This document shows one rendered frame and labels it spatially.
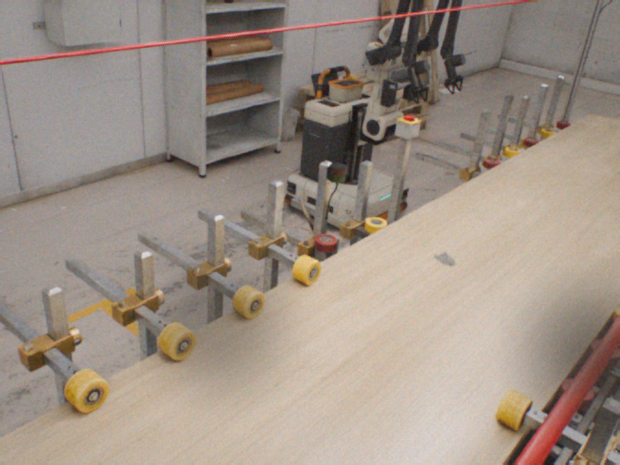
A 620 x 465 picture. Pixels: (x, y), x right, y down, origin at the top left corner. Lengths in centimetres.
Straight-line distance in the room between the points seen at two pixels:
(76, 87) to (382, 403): 349
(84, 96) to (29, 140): 49
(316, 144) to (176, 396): 278
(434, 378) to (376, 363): 15
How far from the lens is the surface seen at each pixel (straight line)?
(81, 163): 467
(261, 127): 546
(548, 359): 179
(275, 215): 191
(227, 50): 471
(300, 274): 183
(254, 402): 146
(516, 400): 149
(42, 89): 439
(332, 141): 397
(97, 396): 145
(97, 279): 179
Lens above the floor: 192
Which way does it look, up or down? 28 degrees down
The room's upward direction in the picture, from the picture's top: 5 degrees clockwise
